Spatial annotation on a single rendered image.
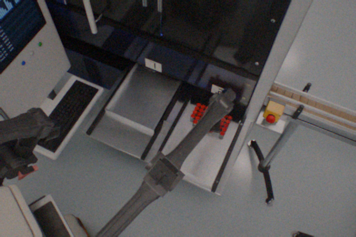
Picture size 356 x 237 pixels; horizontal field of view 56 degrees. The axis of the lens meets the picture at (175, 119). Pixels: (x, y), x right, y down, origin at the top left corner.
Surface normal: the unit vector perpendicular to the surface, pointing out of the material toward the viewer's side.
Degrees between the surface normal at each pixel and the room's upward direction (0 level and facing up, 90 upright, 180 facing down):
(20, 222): 42
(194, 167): 0
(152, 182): 28
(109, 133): 0
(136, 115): 0
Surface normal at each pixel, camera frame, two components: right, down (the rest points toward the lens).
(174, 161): 0.40, -0.42
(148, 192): 0.00, 0.00
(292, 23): -0.43, 0.79
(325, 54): 0.02, -0.48
